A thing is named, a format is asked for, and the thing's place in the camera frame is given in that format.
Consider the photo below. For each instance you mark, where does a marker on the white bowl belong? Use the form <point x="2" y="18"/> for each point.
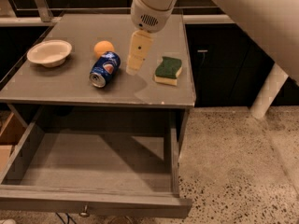
<point x="50" y="53"/>

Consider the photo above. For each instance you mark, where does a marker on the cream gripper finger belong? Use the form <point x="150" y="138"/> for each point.
<point x="140" y="45"/>

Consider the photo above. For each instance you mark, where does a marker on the orange fruit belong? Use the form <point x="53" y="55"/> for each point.
<point x="101" y="47"/>

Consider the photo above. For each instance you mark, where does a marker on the green yellow sponge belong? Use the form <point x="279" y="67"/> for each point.
<point x="168" y="71"/>

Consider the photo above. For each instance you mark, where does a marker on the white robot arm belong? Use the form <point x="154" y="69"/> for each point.
<point x="271" y="24"/>

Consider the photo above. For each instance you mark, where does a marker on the dark lower cabinet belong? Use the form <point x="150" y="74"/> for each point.
<point x="228" y="68"/>

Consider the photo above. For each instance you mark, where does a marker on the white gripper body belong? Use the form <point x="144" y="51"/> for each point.
<point x="146" y="17"/>

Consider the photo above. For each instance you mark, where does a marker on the metal railing frame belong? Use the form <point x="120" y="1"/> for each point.
<point x="28" y="12"/>

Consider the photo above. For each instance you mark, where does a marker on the blue pepsi can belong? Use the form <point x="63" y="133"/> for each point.
<point x="105" y="69"/>

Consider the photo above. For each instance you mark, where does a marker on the open grey top drawer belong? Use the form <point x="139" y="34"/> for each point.
<point x="117" y="161"/>

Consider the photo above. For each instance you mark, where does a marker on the grey cabinet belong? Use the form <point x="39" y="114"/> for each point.
<point x="69" y="83"/>

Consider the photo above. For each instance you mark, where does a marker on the metal drawer knob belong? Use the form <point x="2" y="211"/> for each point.
<point x="84" y="212"/>

